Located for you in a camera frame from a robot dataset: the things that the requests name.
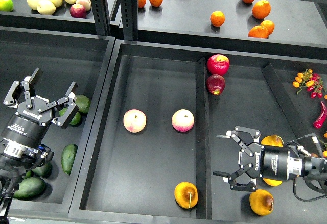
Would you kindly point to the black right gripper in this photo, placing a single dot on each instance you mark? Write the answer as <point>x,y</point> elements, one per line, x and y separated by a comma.
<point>260,161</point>

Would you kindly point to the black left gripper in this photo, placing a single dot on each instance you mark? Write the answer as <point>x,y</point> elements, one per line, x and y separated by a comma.
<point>33,116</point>

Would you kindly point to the dark green avocado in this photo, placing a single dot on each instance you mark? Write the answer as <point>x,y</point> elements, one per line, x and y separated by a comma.
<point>68,157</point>

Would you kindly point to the yellow brown pear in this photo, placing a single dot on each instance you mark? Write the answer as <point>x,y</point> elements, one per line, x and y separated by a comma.
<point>186,195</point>

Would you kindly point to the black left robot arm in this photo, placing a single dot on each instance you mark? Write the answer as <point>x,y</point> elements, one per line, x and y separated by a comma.
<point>16,160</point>

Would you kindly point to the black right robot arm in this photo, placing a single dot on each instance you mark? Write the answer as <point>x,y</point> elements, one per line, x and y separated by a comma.
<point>315,171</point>

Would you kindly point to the yellow pear with stem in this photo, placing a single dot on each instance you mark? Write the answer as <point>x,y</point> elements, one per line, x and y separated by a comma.
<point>272,182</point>

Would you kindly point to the yellow pear hidden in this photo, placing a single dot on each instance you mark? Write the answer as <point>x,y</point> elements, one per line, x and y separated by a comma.
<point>272,140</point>

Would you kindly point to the green avocado upper left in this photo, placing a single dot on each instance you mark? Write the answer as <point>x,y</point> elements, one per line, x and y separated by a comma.
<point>75,120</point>

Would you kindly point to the yellow pear bottom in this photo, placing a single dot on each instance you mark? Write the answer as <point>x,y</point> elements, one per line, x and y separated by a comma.
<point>261,202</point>

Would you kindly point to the green avocado upper right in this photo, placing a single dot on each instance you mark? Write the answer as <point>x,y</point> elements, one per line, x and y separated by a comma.
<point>83,103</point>

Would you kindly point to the green avocado lower middle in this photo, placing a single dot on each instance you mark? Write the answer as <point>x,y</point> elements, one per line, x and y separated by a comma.
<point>43,171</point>

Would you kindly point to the green avocado bottom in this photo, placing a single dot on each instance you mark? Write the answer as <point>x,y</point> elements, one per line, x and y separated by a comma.
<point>30,188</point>

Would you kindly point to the pale yellow pear front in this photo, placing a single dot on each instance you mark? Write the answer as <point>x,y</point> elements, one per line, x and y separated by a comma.
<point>45,7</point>

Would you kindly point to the black slanted divider bar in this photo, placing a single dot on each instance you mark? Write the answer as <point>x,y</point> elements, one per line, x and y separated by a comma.
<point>299,110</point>

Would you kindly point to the black left tray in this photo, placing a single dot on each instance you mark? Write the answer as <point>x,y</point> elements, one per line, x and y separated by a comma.
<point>64,58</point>

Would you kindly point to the black tray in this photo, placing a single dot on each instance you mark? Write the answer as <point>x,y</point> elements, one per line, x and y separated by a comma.
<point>64,58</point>
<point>131,177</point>

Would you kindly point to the red chili pepper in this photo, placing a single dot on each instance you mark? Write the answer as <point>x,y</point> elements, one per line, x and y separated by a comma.
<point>321,118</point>

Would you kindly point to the pink yellow apple right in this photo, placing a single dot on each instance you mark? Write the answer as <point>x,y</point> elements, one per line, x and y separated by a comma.
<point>182,120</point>

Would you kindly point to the pink yellow apple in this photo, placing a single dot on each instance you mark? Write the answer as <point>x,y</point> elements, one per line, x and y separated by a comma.
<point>134,120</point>
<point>182,120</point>

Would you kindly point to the cherry tomato bunch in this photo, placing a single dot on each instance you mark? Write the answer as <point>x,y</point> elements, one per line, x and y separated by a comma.
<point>311,82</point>

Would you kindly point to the pink yellow apple left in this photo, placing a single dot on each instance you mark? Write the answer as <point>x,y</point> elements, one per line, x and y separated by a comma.
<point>134,120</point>

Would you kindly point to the black middle tray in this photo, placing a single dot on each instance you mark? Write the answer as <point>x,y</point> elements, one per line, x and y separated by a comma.
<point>131,177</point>

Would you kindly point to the bright red apple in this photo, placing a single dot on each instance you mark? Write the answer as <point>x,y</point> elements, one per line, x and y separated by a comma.
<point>218,64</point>

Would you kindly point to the dark red shelf apple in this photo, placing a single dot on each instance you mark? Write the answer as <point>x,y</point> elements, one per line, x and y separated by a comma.
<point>78,11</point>

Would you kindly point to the green apple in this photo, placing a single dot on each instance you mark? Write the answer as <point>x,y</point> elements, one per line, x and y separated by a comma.
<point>6,5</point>

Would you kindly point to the pink peach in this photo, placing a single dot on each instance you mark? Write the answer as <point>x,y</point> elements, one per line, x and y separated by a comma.
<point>85,3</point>

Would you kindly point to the orange lower front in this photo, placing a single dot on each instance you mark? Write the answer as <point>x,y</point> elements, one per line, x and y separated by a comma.
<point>258,31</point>

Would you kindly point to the orange lower right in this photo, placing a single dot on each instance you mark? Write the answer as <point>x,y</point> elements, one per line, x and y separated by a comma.
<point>269,25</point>

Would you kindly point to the orange middle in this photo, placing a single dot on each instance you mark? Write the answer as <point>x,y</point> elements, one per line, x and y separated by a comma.
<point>217,18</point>

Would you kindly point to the black shelf post left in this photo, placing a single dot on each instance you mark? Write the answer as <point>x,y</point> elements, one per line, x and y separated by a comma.
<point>101,17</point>

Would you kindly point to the black shelf post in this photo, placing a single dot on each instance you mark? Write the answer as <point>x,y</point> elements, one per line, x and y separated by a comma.
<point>101,17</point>
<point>129,12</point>

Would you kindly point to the black shelf post right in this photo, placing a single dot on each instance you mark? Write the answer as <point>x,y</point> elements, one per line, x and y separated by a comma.
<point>129,12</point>

